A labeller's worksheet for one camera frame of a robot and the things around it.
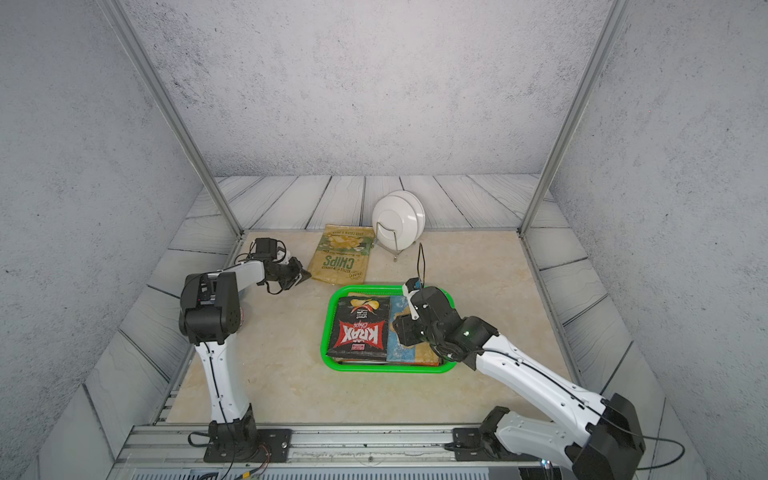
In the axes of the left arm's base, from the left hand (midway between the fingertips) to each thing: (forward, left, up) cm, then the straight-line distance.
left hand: (314, 271), depth 105 cm
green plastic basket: (-26, -9, +5) cm, 28 cm away
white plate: (+11, -29, +13) cm, 34 cm away
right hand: (-29, -29, +15) cm, 43 cm away
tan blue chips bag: (-34, -33, +7) cm, 47 cm away
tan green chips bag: (+8, -8, -1) cm, 11 cm away
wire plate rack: (+11, -25, +5) cm, 28 cm away
